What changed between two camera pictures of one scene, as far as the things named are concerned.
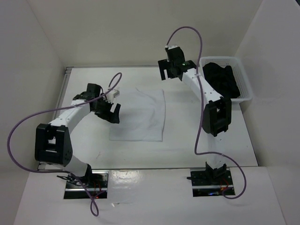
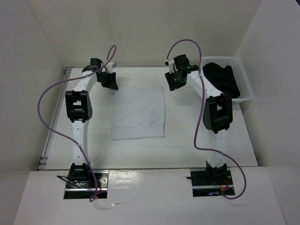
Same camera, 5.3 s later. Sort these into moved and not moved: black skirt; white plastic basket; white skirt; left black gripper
Moved: left black gripper
Not moved: white plastic basket; white skirt; black skirt
